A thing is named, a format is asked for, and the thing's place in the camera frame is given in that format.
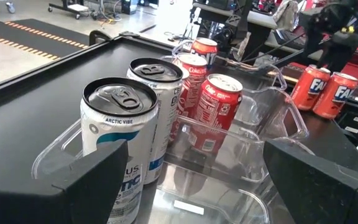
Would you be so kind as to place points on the beige cloth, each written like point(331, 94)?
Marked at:
point(286, 14)

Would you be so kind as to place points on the caster wheel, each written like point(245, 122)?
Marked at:
point(10, 6)

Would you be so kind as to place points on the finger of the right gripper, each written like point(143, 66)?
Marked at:
point(337, 59)
point(312, 46)

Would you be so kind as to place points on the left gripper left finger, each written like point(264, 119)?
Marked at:
point(57, 205)

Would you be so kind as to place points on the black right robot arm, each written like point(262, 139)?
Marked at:
point(232, 34)

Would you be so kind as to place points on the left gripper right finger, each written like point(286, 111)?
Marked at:
point(322, 199)

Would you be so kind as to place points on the black wheeled cart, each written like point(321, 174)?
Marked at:
point(73, 7)

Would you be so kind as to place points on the red Coke can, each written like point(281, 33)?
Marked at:
point(217, 105)
point(197, 67)
point(186, 96)

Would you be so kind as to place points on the clear plastic bin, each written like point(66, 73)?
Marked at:
point(253, 67)
point(197, 199)
point(259, 149)

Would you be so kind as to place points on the silver Celsius can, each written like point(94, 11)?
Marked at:
point(163, 99)
point(117, 124)

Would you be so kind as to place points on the orange Fanta can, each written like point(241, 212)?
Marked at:
point(204, 49)
point(309, 88)
point(334, 96)

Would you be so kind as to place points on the black orange-striped floor mat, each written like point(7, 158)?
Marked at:
point(26, 34)

